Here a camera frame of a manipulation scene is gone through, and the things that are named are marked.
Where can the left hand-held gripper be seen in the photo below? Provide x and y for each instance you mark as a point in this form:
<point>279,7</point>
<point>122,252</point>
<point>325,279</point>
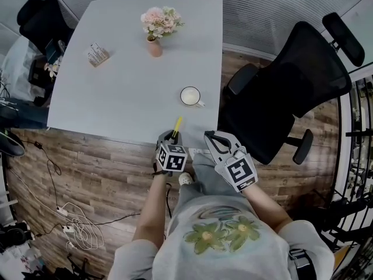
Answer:
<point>173,160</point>

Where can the black shoe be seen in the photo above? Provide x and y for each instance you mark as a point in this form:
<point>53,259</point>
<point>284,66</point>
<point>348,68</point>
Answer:
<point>13,144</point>

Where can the person's left forearm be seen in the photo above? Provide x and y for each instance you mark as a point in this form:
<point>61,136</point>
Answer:
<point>151,211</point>

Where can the black metal rack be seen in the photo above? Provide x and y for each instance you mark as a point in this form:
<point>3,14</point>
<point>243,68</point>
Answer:
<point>357,162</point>

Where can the black padded office chair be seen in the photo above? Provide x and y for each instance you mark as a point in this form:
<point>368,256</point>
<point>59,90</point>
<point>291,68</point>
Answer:
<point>43,22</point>

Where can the black mesh office chair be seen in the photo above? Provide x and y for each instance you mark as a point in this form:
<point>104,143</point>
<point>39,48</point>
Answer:
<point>277,98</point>

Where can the grey flower print shirt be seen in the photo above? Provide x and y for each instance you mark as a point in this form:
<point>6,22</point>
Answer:
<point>221,244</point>

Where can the white clog shoe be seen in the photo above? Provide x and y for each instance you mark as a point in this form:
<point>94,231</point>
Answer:
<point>185,179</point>

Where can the pink vase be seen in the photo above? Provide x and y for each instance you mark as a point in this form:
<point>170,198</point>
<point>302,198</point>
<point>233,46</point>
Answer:
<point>154,48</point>

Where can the person's right forearm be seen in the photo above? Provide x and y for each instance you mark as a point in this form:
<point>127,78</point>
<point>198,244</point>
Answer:
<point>266,206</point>

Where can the clear plastic bag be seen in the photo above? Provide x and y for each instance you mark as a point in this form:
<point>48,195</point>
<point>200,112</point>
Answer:
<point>17,66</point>

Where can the black headphones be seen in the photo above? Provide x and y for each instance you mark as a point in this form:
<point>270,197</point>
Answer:
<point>13,233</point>

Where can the grey trousers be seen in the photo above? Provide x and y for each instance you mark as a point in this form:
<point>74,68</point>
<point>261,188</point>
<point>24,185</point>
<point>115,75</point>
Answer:
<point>207,174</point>

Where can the white mug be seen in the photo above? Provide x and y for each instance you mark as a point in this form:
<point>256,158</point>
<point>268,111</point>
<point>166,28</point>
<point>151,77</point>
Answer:
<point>190,96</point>

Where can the black tripod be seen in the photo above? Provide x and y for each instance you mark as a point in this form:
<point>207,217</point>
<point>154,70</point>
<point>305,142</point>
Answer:
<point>77,268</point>

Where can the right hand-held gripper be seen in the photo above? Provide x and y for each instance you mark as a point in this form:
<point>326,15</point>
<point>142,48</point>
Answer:
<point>240,171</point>

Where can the yellow utility knife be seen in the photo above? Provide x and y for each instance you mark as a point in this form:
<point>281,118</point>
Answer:
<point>177,125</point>

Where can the pink flower bouquet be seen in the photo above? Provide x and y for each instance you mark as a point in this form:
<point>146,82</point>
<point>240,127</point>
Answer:
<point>160,20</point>

